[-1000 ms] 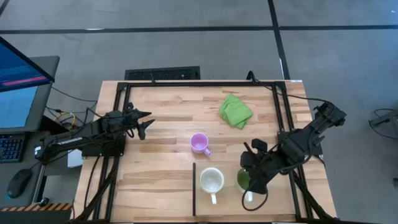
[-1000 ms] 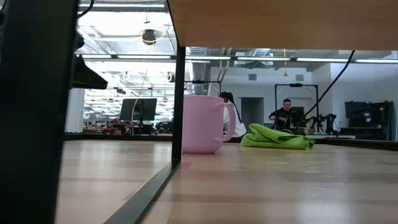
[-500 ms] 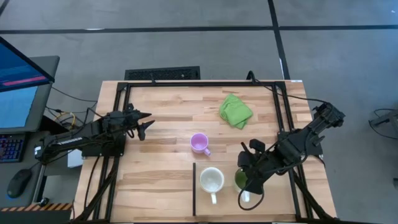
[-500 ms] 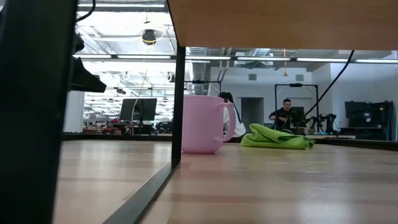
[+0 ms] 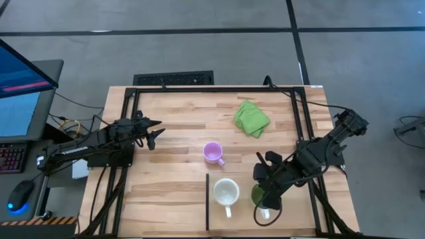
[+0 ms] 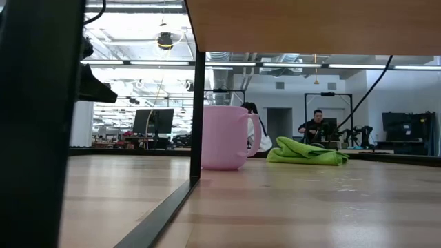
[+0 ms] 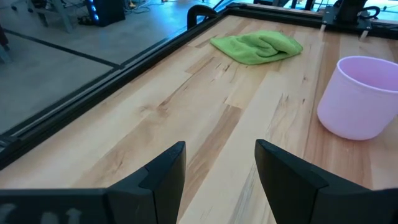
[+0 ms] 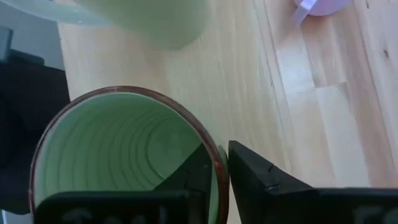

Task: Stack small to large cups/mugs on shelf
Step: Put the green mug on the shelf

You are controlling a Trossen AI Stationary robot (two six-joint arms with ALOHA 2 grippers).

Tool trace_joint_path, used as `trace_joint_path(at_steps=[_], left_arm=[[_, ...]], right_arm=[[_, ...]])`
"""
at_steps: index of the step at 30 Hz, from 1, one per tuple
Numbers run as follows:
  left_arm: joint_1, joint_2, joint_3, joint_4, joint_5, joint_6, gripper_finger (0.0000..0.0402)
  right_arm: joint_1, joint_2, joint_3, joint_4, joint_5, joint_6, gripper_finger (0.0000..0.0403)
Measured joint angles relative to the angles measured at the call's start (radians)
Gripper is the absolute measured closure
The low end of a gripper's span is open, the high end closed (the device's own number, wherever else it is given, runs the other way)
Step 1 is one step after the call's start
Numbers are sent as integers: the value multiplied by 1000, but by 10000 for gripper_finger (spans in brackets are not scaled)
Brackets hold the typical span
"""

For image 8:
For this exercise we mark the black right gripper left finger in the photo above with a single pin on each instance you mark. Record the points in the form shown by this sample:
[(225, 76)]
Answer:
[(124, 208)]

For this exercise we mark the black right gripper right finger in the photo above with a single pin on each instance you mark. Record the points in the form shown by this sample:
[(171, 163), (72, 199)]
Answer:
[(280, 205)]

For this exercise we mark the green ribbed mug brown rim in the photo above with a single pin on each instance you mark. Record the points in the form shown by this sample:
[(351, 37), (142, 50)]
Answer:
[(109, 140)]

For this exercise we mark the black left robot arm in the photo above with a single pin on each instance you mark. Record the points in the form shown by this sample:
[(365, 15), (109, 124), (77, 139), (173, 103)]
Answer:
[(28, 124)]

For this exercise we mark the pink plastic cup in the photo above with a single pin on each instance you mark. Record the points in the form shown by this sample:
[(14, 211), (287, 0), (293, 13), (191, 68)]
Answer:
[(323, 6)]

